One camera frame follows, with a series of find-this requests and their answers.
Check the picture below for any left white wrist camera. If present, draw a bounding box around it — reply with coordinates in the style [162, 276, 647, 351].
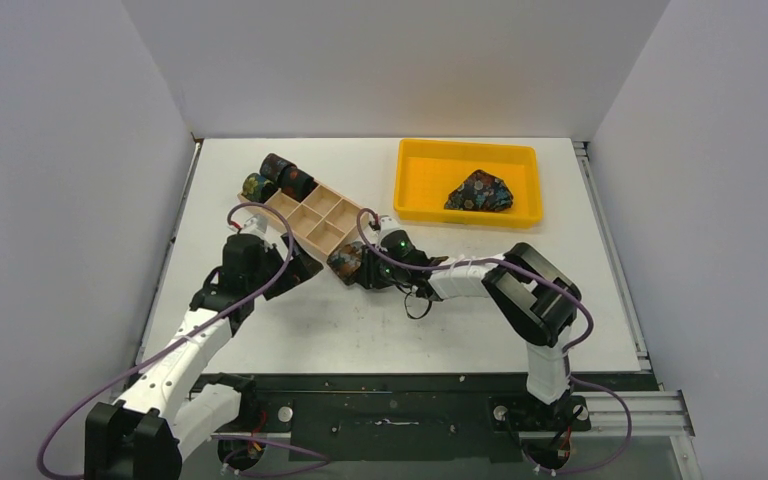
[237, 214, 269, 241]

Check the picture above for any orange grey floral tie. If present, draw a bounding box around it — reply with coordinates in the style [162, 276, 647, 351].
[326, 241, 367, 286]

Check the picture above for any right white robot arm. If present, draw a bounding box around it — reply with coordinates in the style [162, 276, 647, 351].
[329, 227, 581, 429]

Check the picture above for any dark floral folded tie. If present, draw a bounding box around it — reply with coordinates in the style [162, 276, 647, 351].
[444, 169, 514, 213]

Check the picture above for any aluminium frame rail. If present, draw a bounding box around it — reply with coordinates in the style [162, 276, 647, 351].
[184, 387, 701, 479]

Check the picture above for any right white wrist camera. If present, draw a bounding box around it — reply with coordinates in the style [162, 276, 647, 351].
[370, 214, 403, 242]

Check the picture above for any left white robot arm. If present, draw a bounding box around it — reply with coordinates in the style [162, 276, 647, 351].
[83, 233, 323, 479]

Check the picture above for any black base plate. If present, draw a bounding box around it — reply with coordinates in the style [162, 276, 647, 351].
[125, 372, 657, 465]

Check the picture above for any yellow floral rolled tie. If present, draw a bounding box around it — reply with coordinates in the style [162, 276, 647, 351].
[240, 173, 279, 204]

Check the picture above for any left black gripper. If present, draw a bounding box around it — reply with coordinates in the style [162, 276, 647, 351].
[248, 233, 322, 300]

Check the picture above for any wooden compartment tray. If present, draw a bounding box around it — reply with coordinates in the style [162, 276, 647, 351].
[263, 184, 361, 262]

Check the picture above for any red patterned rolled tie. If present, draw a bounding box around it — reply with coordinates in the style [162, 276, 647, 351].
[278, 166, 318, 203]

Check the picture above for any yellow plastic bin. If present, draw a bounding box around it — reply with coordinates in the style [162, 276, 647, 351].
[393, 139, 544, 229]

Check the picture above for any dark rolled tie rear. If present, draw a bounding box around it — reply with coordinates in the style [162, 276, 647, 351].
[259, 153, 295, 184]

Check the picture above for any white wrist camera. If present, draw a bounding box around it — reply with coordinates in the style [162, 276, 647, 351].
[370, 214, 403, 242]
[237, 214, 269, 241]

